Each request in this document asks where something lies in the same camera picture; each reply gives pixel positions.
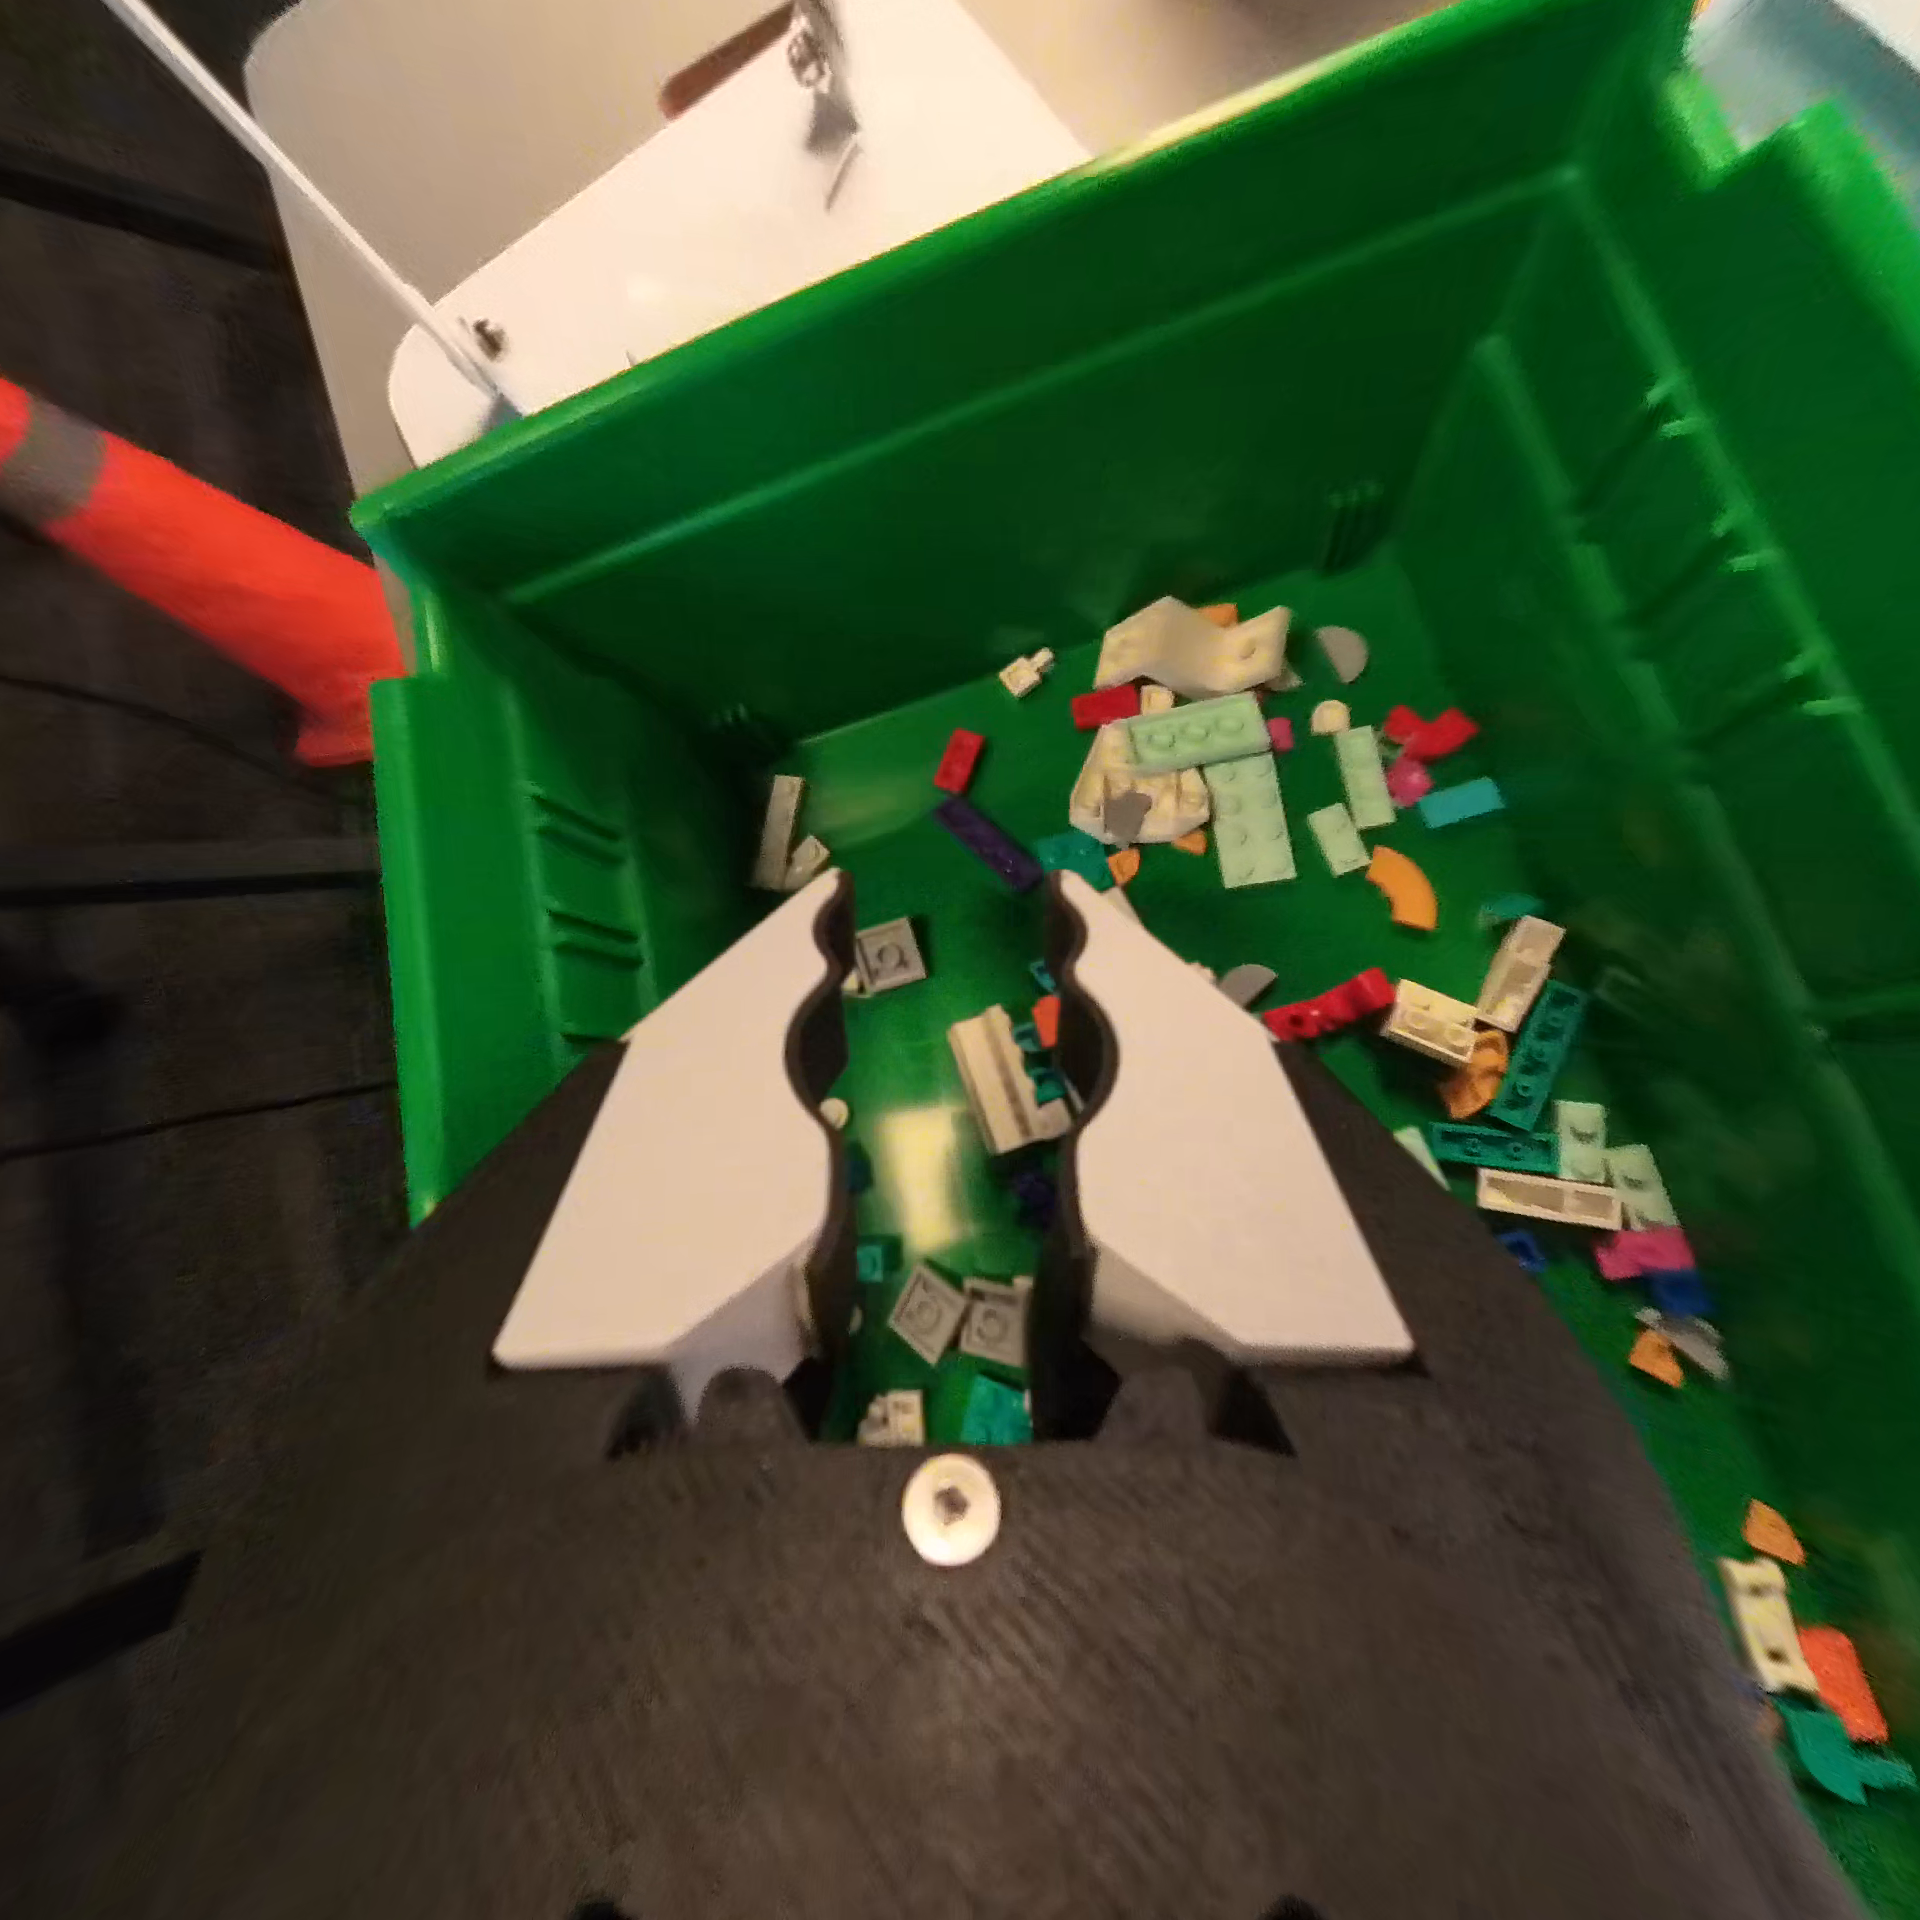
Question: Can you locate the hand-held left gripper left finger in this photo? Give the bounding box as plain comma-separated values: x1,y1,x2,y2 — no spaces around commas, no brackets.
486,872,861,1403

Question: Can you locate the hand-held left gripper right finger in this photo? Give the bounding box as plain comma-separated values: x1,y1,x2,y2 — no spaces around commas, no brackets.
1043,872,1421,1404

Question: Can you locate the pile of lego pieces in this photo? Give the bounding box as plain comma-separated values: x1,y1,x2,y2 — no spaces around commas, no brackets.
746,596,1897,1802

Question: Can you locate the green plastic bin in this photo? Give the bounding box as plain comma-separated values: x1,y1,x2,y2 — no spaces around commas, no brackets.
346,0,1920,1920

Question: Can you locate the orange cone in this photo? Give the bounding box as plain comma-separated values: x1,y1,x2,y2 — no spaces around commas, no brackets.
0,374,415,771

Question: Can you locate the white table panel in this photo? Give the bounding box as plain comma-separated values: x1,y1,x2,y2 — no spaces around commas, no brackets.
107,0,1499,465

